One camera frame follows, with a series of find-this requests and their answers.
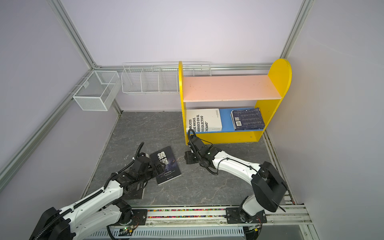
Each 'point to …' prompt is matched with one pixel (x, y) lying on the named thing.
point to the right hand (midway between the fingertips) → (188, 157)
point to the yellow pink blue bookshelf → (231, 109)
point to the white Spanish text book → (203, 120)
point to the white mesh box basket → (98, 92)
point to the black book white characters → (172, 170)
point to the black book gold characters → (134, 194)
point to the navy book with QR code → (246, 119)
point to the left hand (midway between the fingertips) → (160, 170)
